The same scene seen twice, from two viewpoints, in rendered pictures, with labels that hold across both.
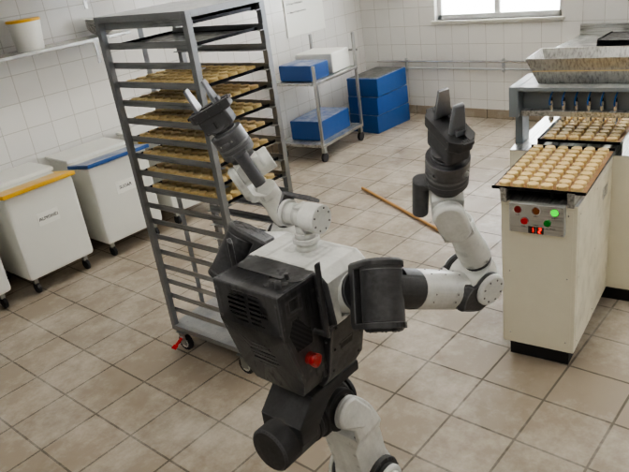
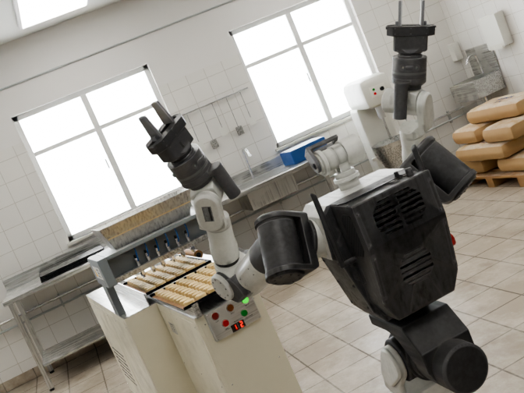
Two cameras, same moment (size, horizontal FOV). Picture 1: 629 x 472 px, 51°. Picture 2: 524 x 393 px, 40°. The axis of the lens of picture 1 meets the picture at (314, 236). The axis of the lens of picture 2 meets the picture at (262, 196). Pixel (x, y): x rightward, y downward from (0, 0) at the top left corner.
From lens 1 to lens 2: 173 cm
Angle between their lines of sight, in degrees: 58
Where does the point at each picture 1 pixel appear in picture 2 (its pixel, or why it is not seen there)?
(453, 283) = not seen: hidden behind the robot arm
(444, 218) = (427, 104)
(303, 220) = (353, 146)
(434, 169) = (417, 59)
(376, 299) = (453, 160)
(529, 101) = (115, 270)
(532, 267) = (248, 366)
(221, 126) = (187, 144)
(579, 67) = (146, 218)
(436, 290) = not seen: hidden behind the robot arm
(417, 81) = not seen: outside the picture
